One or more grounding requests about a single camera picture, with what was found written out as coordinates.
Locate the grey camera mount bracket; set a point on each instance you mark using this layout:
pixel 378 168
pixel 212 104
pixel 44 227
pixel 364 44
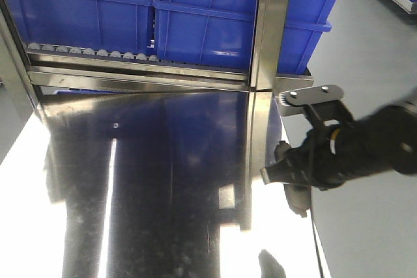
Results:
pixel 292 102

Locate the roller conveyor track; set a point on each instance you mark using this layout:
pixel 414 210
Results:
pixel 91 52

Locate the stainless steel rack frame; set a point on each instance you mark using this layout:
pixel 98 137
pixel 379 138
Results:
pixel 26 72

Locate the right blue plastic bin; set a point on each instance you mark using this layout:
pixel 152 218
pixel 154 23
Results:
pixel 220 32

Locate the blue plastic bin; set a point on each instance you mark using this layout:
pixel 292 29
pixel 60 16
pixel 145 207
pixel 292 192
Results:
pixel 220 32
pixel 122 25

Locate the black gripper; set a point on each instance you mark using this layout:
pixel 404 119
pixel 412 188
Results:
pixel 333 155

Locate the left blue plastic bin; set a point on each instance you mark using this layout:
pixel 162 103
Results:
pixel 122 25

